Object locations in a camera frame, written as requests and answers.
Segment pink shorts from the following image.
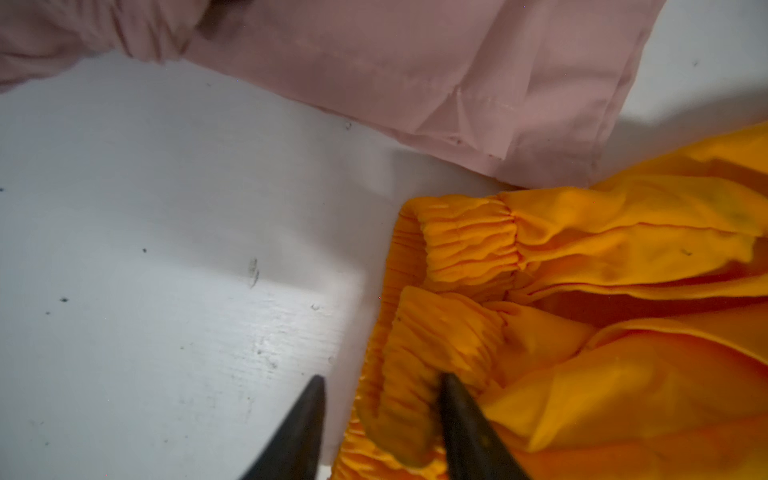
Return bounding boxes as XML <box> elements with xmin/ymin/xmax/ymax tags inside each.
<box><xmin>1</xmin><ymin>1</ymin><xmax>662</xmax><ymax>188</ymax></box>

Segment orange shorts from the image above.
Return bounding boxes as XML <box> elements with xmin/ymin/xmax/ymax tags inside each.
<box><xmin>332</xmin><ymin>124</ymin><xmax>767</xmax><ymax>479</ymax></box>

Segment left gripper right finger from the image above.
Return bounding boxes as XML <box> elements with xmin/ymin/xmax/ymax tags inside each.
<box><xmin>439</xmin><ymin>373</ymin><xmax>530</xmax><ymax>480</ymax></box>

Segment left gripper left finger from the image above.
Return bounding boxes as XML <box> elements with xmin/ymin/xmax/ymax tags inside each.
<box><xmin>241</xmin><ymin>375</ymin><xmax>326</xmax><ymax>480</ymax></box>

